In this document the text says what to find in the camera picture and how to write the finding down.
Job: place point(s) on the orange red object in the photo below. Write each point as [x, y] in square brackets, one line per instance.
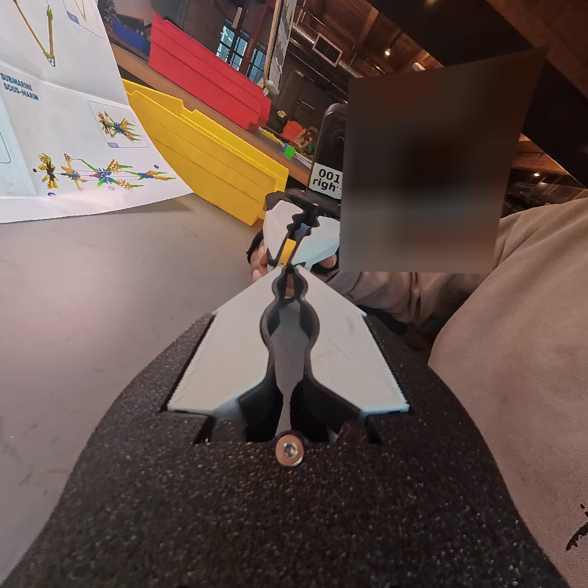
[291, 129]

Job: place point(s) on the paned window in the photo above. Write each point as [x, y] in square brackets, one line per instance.
[241, 53]

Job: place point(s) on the blue bin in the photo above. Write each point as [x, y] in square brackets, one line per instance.
[131, 36]

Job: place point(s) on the grey desk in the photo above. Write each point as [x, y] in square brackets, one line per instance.
[92, 321]

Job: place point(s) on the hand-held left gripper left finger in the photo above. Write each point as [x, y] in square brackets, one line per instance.
[225, 363]

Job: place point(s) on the leaning white board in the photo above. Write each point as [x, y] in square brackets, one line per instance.
[280, 41]

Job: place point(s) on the yellow storage bin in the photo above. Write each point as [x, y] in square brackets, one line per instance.
[206, 170]

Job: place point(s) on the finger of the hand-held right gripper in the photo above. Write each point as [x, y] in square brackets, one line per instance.
[324, 239]
[275, 229]

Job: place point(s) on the stack of red bins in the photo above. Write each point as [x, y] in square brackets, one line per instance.
[206, 78]

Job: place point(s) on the wall air vent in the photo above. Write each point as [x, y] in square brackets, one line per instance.
[327, 49]

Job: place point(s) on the toy instruction sheet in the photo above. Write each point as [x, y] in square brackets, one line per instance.
[69, 138]

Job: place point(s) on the small cardboard box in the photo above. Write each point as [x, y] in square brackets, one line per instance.
[307, 139]

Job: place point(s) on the person's right hand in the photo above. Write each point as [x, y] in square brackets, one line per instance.
[259, 266]

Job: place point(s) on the black bag yellow tag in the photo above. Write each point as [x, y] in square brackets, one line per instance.
[278, 117]

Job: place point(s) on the wooden background table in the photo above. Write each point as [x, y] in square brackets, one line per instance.
[275, 156]

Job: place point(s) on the green block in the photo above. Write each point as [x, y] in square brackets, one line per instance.
[288, 150]

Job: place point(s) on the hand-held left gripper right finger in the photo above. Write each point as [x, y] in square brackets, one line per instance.
[353, 363]

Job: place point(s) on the large blue connector fan assembly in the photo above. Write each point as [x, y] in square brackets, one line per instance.
[287, 250]

